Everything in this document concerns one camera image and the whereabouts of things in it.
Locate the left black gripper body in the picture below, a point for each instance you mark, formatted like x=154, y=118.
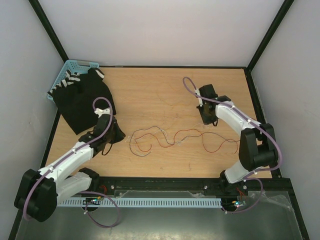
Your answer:
x=109, y=138

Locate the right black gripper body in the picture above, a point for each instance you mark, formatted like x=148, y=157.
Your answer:
x=207, y=118

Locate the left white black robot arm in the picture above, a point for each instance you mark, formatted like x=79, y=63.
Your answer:
x=40, y=191

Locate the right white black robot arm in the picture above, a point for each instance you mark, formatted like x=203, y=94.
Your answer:
x=256, y=150

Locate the black striped cloth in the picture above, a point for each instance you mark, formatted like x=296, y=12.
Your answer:
x=75, y=98

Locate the light blue plastic basket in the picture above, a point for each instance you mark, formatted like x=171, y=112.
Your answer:
x=75, y=68

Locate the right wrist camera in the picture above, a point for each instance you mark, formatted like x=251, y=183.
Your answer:
x=198, y=96

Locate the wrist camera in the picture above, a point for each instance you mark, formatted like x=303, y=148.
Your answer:
x=100, y=112
x=198, y=96

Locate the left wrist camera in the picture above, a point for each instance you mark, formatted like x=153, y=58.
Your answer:
x=100, y=112

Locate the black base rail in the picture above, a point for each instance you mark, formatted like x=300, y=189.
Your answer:
x=207, y=186

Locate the light blue slotted cable duct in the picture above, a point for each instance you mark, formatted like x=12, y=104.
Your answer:
x=139, y=202

